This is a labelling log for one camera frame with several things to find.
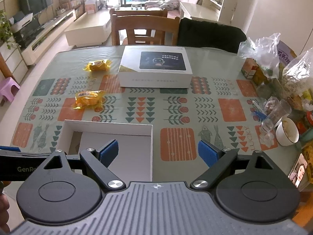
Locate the clear drinking glass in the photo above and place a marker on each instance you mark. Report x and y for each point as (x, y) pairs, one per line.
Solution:
(276, 116)

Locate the white side table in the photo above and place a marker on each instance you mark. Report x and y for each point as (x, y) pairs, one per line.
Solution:
(198, 11)

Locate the white drawer cabinet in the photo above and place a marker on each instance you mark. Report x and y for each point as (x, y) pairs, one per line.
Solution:
(12, 61)

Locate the white bowl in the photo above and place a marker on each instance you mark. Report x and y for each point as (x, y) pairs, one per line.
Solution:
(287, 132)

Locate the orange drink carton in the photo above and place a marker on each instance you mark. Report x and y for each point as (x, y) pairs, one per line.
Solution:
(249, 68)

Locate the photo card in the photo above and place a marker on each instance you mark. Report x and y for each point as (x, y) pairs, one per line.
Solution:
(298, 171)

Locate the white cardboard box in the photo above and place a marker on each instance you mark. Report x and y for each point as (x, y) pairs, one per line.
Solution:
(132, 156)

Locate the desktop with patterned tablecloth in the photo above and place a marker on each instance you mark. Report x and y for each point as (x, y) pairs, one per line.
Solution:
(97, 53)

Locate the green potted plant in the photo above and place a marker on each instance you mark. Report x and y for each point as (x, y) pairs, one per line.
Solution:
(5, 29)

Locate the wooden chair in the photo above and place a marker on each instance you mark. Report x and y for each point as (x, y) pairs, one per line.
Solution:
(137, 12)
(146, 25)

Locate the white tablet product box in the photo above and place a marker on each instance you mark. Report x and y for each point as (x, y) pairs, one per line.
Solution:
(156, 63)

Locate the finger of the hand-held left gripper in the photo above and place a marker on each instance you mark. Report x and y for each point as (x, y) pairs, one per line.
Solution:
(9, 149)

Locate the purple plastic stool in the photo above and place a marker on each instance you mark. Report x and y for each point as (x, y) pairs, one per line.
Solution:
(9, 87)

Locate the yellow drink carton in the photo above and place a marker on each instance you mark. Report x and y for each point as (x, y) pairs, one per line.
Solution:
(259, 76)

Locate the pile of clothes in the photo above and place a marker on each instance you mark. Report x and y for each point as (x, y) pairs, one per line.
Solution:
(163, 3)

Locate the black chair back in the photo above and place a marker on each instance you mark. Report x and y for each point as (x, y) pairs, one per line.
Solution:
(207, 35)

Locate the clear plastic bag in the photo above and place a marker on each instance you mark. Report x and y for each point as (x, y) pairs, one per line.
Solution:
(297, 71)
(261, 49)

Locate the purple snack bag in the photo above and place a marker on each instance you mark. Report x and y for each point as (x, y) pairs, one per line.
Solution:
(287, 51)

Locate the white coffee table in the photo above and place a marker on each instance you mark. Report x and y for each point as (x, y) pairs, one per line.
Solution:
(90, 28)

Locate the white shelf unit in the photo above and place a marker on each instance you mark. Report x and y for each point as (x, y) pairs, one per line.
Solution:
(227, 2)

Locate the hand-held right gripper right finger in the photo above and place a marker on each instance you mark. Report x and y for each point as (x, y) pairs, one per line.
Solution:
(207, 154)

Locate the yellow snack packet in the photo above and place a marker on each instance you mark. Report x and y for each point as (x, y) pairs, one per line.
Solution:
(89, 99)
(97, 66)

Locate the blue plastic utensil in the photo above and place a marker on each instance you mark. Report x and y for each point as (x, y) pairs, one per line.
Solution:
(258, 113)

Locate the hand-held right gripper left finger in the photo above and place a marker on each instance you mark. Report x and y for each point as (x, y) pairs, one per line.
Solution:
(109, 153)

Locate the flat screen television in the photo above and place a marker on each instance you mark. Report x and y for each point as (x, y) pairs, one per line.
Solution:
(36, 0)

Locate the white printer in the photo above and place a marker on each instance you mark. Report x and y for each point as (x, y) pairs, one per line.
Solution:
(22, 22)

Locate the white television cabinet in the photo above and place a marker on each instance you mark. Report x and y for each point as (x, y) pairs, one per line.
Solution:
(52, 23)

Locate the small white desk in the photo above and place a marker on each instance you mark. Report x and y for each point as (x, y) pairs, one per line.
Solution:
(112, 0)

